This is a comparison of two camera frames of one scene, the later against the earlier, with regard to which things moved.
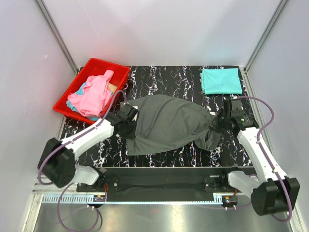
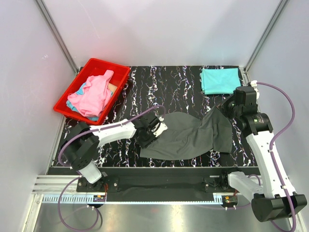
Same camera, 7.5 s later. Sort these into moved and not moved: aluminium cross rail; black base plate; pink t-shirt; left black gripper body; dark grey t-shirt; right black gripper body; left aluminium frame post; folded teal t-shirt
Moved: dark grey t-shirt; right black gripper body; left black gripper body
Not moved: left aluminium frame post; aluminium cross rail; black base plate; pink t-shirt; folded teal t-shirt
